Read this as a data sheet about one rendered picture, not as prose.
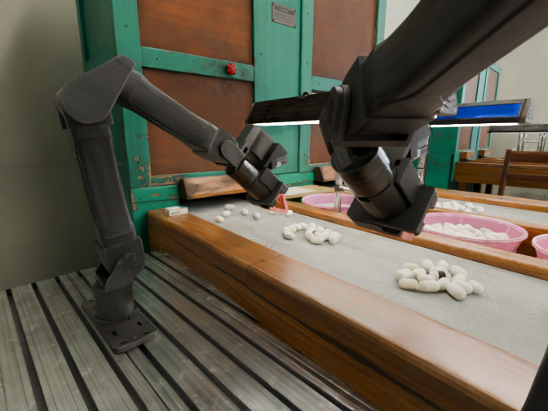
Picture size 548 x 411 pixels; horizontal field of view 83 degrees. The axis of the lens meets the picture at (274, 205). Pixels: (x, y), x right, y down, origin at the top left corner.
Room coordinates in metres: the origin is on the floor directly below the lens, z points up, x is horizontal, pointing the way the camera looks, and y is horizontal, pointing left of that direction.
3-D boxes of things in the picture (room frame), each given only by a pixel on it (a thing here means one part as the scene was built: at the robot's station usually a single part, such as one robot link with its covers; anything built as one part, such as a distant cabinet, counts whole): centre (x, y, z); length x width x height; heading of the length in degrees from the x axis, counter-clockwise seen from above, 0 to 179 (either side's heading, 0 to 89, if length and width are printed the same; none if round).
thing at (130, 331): (0.51, 0.29, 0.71); 0.20 x 0.07 x 0.08; 44
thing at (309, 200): (1.15, -0.24, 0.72); 0.27 x 0.27 x 0.10
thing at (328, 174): (1.57, -0.33, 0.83); 0.30 x 0.06 x 0.07; 129
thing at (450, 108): (0.84, -0.13, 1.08); 0.62 x 0.08 x 0.07; 39
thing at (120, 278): (0.52, 0.28, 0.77); 0.09 x 0.06 x 0.06; 41
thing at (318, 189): (1.32, -0.10, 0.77); 0.33 x 0.15 x 0.01; 129
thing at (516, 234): (0.81, -0.52, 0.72); 0.27 x 0.27 x 0.10
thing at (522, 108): (1.20, -0.56, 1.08); 0.62 x 0.08 x 0.07; 39
